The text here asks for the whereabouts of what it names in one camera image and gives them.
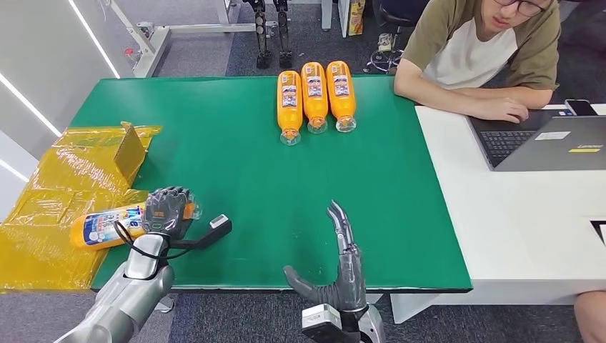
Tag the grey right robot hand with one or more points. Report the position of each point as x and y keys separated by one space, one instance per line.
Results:
x=348 y=284

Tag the person's right hand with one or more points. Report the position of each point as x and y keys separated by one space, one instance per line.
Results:
x=504 y=111

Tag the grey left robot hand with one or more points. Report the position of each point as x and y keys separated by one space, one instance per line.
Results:
x=165 y=210

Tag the orange detergent bottle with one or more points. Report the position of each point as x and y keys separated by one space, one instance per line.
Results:
x=102 y=229
x=341 y=94
x=314 y=99
x=289 y=104

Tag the person's left forearm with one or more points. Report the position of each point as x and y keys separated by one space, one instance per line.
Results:
x=525 y=97

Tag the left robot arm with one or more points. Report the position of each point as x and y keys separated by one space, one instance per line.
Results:
x=123 y=298

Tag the person's right forearm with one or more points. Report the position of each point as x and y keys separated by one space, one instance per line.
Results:
x=435 y=94

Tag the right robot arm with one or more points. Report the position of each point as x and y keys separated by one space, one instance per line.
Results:
x=371 y=329

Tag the grey laptop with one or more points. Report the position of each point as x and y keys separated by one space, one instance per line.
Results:
x=544 y=146

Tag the person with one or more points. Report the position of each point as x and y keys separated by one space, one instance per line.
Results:
x=473 y=47

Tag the black smartphone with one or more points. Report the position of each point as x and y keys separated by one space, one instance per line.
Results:
x=581 y=107

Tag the green table mat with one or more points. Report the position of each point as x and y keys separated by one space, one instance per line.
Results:
x=236 y=165

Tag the white desk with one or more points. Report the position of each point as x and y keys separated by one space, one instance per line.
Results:
x=497 y=213

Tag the yellow taped cardboard box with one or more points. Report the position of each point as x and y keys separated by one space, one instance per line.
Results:
x=57 y=189

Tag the black office chair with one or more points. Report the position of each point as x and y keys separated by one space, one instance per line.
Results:
x=386 y=59

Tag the black flat device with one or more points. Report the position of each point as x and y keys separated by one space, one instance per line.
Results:
x=600 y=232

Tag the orange carton box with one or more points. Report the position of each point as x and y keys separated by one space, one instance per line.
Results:
x=356 y=16

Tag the white furniture leg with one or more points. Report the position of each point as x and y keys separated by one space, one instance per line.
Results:
x=344 y=16
x=326 y=14

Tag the black robot leg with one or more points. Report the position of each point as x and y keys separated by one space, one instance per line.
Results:
x=262 y=42
x=284 y=42

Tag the person's leg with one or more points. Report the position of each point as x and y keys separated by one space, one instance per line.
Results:
x=592 y=319

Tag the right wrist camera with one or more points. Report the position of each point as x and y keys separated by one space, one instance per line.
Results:
x=322 y=324

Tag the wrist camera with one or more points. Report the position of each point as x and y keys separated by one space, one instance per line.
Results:
x=220 y=222
x=322 y=324

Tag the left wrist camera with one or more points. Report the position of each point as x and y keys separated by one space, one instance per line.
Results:
x=220 y=222

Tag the white metal frame stand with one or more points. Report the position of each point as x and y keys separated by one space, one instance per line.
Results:
x=151 y=47

